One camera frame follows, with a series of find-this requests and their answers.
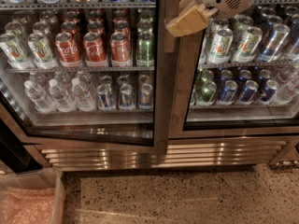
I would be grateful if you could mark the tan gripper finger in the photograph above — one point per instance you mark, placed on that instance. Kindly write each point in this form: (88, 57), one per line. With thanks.
(190, 20)
(184, 4)

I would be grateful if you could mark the glass fridge door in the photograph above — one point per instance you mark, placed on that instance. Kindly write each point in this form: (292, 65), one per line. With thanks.
(138, 129)
(192, 121)

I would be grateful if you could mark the right door left 7up can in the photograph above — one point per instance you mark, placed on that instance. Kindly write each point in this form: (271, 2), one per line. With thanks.
(220, 46)

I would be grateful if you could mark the door 7up can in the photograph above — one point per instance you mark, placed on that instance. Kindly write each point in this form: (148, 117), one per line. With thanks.
(246, 46)
(220, 46)

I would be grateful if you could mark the right door silver blue can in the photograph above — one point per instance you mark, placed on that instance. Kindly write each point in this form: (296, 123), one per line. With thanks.
(269, 51)

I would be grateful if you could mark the right door green can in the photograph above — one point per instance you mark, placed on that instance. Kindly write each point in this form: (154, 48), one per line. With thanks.
(205, 93)

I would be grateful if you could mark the right door left blue can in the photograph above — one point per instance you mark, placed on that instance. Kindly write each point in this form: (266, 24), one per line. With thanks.
(227, 93)

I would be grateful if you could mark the right door water bottle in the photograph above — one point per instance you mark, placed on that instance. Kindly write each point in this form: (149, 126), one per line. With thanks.
(288, 91)

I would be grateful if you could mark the stainless steel fridge base grille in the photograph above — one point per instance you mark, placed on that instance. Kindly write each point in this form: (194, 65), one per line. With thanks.
(243, 150)

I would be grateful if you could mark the front green soda can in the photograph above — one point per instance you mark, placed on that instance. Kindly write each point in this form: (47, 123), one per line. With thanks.
(145, 49)

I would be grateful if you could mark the right red bull can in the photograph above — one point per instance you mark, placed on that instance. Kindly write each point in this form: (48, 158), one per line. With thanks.
(145, 96)

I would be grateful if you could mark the red bull can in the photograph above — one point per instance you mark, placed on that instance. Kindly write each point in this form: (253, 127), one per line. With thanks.
(145, 96)
(105, 100)
(126, 97)

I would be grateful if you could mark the coca-cola can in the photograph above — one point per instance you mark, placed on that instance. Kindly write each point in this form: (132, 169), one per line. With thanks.
(96, 55)
(68, 50)

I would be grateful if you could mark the middle red bull can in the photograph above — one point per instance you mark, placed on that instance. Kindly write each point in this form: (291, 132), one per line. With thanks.
(126, 97)

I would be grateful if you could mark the left red bull can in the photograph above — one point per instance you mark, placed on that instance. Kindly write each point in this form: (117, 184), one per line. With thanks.
(105, 100)

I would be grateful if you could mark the front left coca-cola can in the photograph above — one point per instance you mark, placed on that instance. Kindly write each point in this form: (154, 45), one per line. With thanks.
(68, 50)

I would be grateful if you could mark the middle water bottle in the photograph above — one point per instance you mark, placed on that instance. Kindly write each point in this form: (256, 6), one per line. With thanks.
(61, 96)

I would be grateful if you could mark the left water bottle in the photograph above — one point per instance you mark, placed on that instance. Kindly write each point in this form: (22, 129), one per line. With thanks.
(44, 104)

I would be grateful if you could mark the front left 7up can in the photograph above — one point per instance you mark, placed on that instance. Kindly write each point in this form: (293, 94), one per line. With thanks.
(17, 53)

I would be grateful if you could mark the clear plastic storage bin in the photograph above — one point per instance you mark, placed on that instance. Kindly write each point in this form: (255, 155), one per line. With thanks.
(43, 179)

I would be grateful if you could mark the pink bubble wrap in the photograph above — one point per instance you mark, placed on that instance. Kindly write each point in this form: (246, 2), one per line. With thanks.
(26, 206)

